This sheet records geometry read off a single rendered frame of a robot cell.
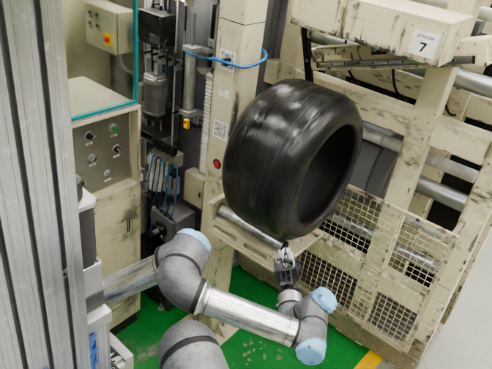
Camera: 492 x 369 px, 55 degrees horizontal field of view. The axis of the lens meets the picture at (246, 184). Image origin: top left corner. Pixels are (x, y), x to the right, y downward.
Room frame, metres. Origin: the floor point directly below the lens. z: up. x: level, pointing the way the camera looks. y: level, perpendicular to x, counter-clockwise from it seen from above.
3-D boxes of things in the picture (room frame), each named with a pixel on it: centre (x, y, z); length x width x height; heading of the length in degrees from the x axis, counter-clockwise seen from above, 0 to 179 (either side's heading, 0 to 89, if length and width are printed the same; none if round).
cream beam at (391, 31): (1.86, -0.40, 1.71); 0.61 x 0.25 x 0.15; 55
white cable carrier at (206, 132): (1.85, 0.18, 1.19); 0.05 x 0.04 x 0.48; 145
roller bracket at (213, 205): (1.79, 0.02, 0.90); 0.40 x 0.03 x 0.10; 145
